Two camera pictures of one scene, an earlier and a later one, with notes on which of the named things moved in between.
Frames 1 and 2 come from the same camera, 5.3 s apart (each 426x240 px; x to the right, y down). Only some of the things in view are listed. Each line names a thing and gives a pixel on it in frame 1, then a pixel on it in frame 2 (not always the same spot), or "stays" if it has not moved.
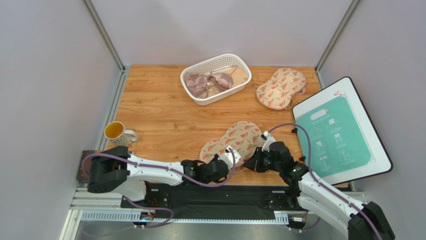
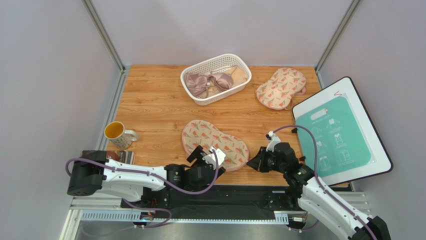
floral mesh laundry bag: [244, 137] to [199, 132]
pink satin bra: [198, 84] stays
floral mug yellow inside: [115, 131] stays
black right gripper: [259, 160] stays
